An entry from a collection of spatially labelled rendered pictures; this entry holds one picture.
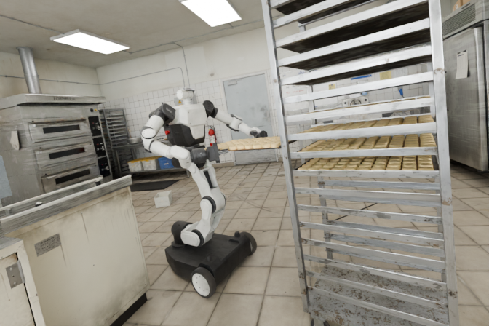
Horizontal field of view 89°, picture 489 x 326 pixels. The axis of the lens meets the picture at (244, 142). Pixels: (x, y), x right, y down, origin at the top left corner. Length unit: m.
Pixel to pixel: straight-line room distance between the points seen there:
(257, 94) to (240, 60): 0.84
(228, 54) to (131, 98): 2.85
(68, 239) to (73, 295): 0.30
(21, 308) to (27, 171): 4.05
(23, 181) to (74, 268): 3.87
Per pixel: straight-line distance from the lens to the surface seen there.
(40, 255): 1.64
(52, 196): 1.96
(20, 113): 5.25
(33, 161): 5.23
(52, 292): 1.72
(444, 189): 1.16
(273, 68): 1.23
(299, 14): 1.26
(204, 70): 6.23
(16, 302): 1.44
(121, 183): 1.86
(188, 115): 1.82
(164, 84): 6.69
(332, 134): 1.18
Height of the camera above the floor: 1.20
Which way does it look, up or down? 6 degrees down
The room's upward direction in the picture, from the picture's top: 9 degrees counter-clockwise
